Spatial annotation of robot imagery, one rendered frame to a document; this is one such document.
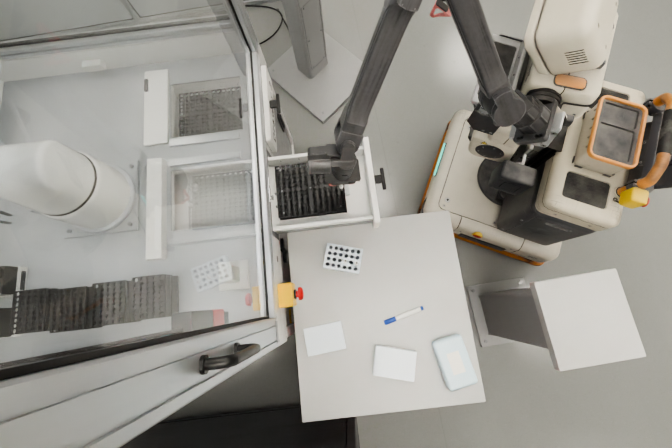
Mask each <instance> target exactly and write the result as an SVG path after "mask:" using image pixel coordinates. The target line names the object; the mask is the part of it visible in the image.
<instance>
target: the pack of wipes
mask: <svg viewBox="0 0 672 448"><path fill-rule="evenodd" d="M432 347H433V350H434V352H435V356H436V359H437V361H438V364H439V367H440V370H441V373H442V376H443V378H444V381H445V384H446V387H447V389H449V390H450V391H455V390H458V389H461V388H464V387H467V386H470V385H473V384H476V383H477V382H478V379H477V376H476V374H475V371H474V368H473V366H472V363H471V360H470V358H469V355H468V352H467V350H466V347H465V344H464V342H463V339H462V336H461V335H459V334H453V335H450V336H447V337H444V338H441V339H438V340H435V341H433V342H432Z"/></svg>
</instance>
